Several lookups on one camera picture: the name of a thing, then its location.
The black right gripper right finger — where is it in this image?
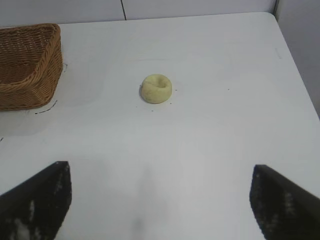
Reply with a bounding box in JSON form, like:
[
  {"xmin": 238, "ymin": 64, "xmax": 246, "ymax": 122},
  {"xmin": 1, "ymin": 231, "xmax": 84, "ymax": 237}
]
[{"xmin": 249, "ymin": 164, "xmax": 320, "ymax": 240}]

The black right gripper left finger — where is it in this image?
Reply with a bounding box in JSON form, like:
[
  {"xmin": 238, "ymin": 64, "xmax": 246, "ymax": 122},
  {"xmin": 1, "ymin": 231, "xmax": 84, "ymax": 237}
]
[{"xmin": 0, "ymin": 160, "xmax": 73, "ymax": 240}]

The pale yellow egg yolk pastry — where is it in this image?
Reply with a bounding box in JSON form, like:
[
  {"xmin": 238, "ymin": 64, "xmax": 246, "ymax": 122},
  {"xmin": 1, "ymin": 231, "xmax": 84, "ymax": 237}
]
[{"xmin": 138, "ymin": 73, "xmax": 174, "ymax": 105}]

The brown woven wicker basket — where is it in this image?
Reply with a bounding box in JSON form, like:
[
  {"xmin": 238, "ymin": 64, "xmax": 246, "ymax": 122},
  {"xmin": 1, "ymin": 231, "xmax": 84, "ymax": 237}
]
[{"xmin": 0, "ymin": 23, "xmax": 63, "ymax": 112}]

